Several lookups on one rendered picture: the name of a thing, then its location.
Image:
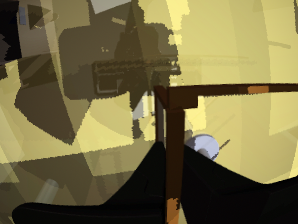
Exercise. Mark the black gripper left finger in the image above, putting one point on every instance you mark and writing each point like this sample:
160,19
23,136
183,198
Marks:
141,200

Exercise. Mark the brown glasses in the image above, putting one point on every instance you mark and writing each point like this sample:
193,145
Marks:
170,127

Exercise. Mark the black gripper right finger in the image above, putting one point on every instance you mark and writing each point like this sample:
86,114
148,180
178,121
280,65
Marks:
212,194

